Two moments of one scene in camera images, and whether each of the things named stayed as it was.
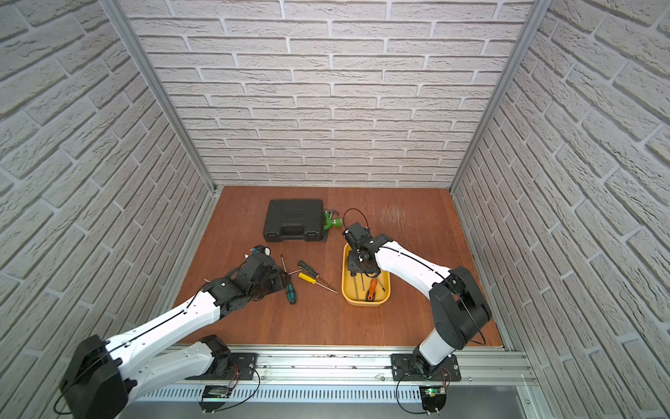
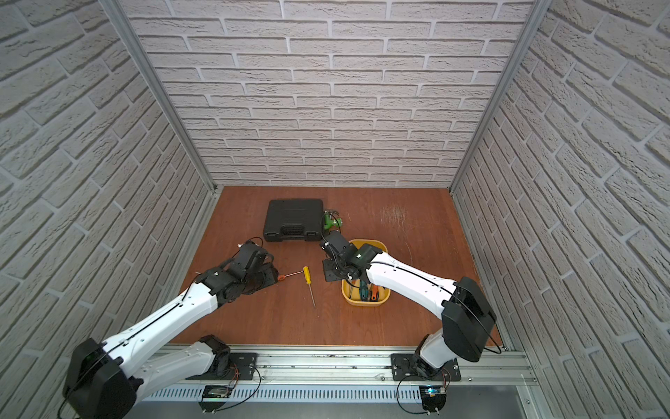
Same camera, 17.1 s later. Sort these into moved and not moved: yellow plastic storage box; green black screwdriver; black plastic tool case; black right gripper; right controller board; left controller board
Moved: black right gripper; green black screwdriver
Not moved: left controller board; black plastic tool case; yellow plastic storage box; right controller board
